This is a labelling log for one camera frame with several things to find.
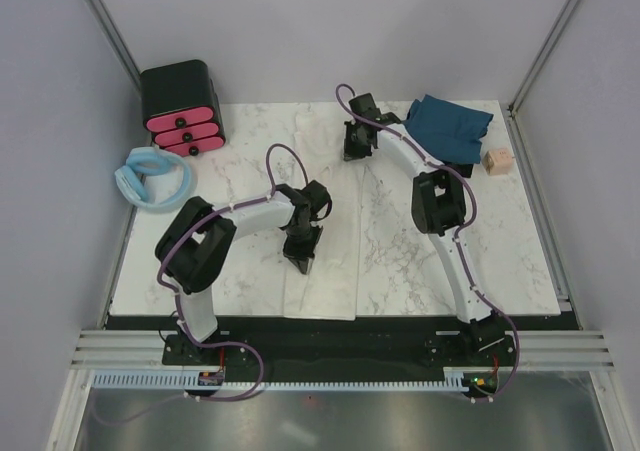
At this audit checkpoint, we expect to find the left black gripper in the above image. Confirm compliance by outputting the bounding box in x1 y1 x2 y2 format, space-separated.
283 222 323 275

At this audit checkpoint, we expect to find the white t shirt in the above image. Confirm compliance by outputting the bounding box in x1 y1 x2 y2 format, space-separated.
283 112 365 321

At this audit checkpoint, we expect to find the black pink drawer box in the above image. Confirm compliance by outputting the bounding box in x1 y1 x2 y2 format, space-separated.
140 59 226 157

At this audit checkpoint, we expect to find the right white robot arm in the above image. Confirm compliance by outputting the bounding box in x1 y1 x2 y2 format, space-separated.
335 84 505 365

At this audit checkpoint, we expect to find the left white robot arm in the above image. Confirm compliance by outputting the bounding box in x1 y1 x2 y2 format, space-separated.
155 180 333 364

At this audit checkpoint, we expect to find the folded teal t shirt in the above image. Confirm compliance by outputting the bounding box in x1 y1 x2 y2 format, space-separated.
405 95 494 165

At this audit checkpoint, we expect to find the small pink cube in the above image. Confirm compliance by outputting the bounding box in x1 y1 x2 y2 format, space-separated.
482 147 514 176

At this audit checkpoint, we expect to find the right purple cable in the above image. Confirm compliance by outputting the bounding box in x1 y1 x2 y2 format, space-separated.
334 83 521 405

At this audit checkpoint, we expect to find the purple cable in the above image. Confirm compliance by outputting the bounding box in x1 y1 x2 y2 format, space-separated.
334 83 521 405
89 143 314 425

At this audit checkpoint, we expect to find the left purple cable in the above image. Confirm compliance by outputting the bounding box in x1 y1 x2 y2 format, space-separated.
89 143 314 425

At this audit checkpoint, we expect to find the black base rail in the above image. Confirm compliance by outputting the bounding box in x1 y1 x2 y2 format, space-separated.
106 312 578 401

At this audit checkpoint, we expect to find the white slotted cable duct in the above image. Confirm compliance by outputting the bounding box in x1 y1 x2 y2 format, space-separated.
91 364 469 392

